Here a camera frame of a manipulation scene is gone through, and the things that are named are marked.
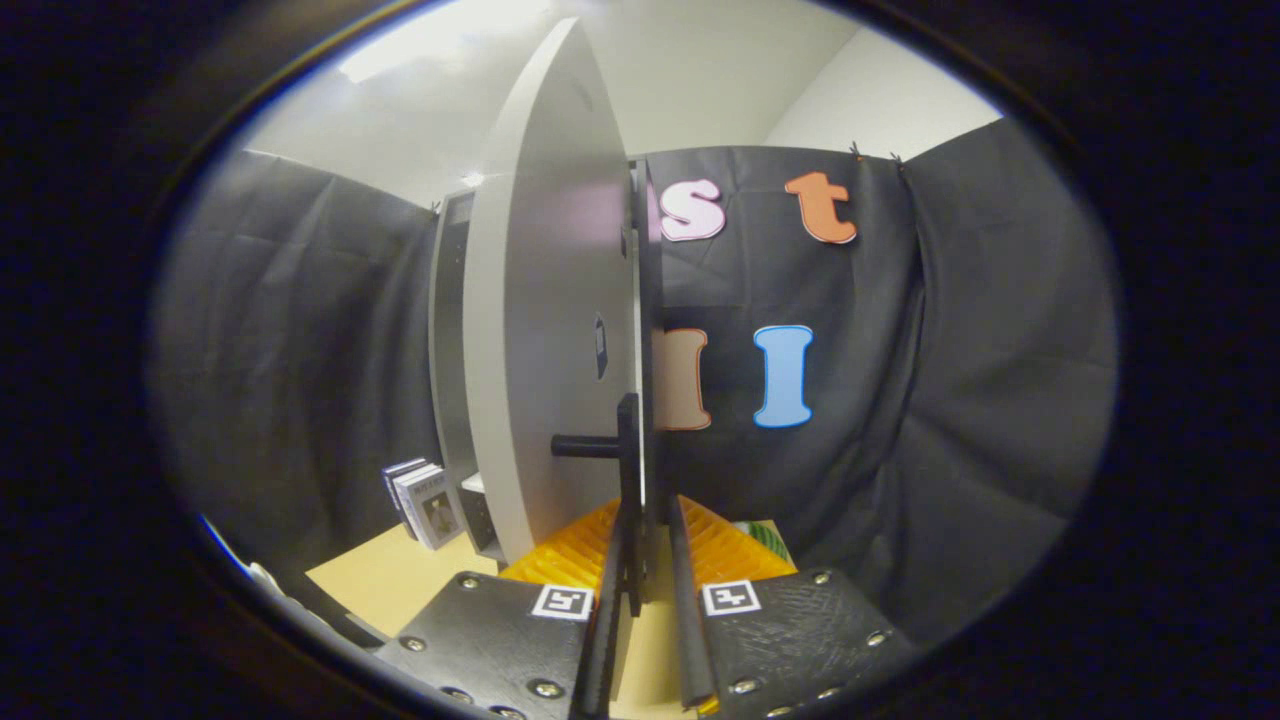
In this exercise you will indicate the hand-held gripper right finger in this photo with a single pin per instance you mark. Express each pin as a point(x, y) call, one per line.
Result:
point(690, 620)

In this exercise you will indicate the stack of white books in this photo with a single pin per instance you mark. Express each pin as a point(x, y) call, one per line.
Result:
point(428, 505)

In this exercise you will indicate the grey shoe cabinet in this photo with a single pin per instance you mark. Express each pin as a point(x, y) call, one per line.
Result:
point(450, 350)

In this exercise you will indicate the black backdrop cloth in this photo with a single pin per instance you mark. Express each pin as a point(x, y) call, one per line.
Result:
point(950, 350)

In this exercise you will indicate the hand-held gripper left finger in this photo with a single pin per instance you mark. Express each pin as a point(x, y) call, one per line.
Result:
point(612, 620)

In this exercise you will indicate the green striped object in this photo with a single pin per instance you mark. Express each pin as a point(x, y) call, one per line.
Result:
point(768, 538)

